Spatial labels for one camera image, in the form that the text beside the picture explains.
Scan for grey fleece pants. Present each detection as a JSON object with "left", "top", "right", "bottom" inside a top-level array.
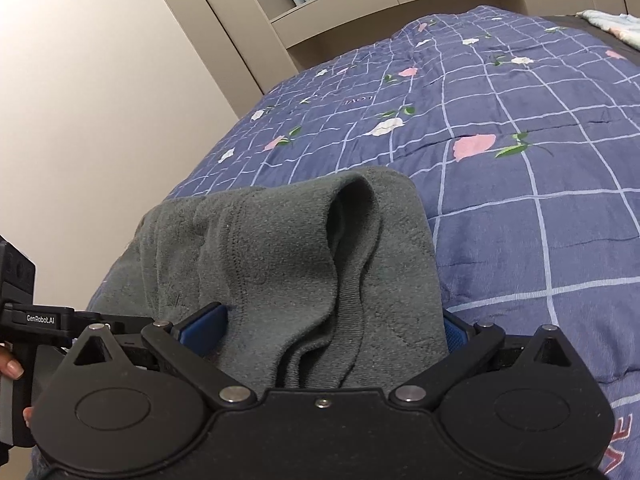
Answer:
[{"left": 29, "top": 166, "right": 450, "bottom": 480}]

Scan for person's left hand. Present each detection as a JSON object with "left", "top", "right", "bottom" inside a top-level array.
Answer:
[{"left": 0, "top": 346, "right": 36, "bottom": 428}]

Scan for blue floral checked quilt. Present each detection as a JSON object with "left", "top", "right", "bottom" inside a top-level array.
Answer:
[{"left": 174, "top": 6, "right": 639, "bottom": 479}]

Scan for beige built-in wardrobe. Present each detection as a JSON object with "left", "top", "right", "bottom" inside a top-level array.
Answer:
[{"left": 165, "top": 0, "right": 639, "bottom": 115}]

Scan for dark grey mattress sheet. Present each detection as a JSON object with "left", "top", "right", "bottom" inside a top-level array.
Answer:
[{"left": 544, "top": 15, "right": 640, "bottom": 65}]

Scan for light blue folded clothes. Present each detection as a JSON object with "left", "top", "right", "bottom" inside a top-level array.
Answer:
[{"left": 576, "top": 10, "right": 640, "bottom": 50}]

